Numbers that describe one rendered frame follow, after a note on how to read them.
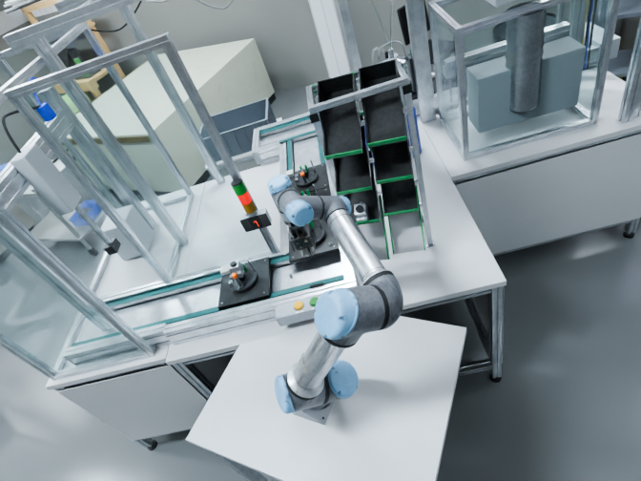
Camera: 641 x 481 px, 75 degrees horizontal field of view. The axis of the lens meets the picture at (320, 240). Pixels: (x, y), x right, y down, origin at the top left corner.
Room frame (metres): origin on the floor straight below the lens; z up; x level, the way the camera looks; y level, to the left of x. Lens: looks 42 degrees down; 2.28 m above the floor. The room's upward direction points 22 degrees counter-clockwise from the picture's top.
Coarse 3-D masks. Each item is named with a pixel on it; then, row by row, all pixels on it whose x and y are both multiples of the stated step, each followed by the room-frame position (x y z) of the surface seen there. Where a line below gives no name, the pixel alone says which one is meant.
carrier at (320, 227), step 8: (312, 224) 1.55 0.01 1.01; (320, 224) 1.53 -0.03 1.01; (288, 232) 1.61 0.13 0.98; (320, 232) 1.50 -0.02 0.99; (328, 232) 1.50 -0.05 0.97; (320, 240) 1.45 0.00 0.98; (328, 240) 1.44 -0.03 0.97; (336, 240) 1.42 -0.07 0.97; (320, 248) 1.42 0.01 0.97; (328, 248) 1.40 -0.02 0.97; (336, 248) 1.38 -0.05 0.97; (296, 256) 1.43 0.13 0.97; (312, 256) 1.40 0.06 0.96
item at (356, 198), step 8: (376, 184) 1.31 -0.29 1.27; (360, 192) 1.34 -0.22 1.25; (368, 192) 1.32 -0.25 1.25; (376, 192) 1.27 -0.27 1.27; (352, 200) 1.32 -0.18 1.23; (360, 200) 1.31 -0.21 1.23; (368, 200) 1.29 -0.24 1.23; (376, 200) 1.27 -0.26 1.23; (352, 208) 1.29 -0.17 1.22; (368, 208) 1.26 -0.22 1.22; (376, 208) 1.25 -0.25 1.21; (352, 216) 1.27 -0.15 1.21; (368, 216) 1.24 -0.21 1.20; (376, 216) 1.22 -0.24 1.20
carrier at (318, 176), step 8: (312, 168) 2.08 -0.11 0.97; (320, 168) 2.05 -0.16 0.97; (288, 176) 2.09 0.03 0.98; (296, 176) 2.02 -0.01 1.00; (312, 176) 1.98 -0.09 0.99; (320, 176) 1.98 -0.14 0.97; (296, 184) 1.97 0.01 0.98; (304, 184) 1.93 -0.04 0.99; (312, 184) 1.93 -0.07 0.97; (320, 184) 1.90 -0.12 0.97; (328, 184) 1.87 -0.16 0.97; (304, 192) 1.89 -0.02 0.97
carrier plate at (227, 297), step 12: (252, 264) 1.49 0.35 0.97; (264, 264) 1.46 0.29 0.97; (228, 276) 1.48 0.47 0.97; (264, 276) 1.39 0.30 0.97; (228, 288) 1.40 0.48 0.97; (252, 288) 1.34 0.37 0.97; (264, 288) 1.31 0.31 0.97; (228, 300) 1.33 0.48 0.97; (240, 300) 1.30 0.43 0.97; (252, 300) 1.28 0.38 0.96
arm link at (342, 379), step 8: (336, 368) 0.71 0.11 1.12; (344, 368) 0.72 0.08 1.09; (352, 368) 0.72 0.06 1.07; (328, 376) 0.70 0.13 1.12; (336, 376) 0.69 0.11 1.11; (344, 376) 0.69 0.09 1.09; (352, 376) 0.70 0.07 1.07; (328, 384) 0.68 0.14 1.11; (336, 384) 0.67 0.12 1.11; (344, 384) 0.67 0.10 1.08; (352, 384) 0.68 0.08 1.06; (328, 392) 0.66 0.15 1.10; (336, 392) 0.65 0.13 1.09; (344, 392) 0.65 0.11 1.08; (352, 392) 0.65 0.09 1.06; (328, 400) 0.65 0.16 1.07; (336, 400) 0.66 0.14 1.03
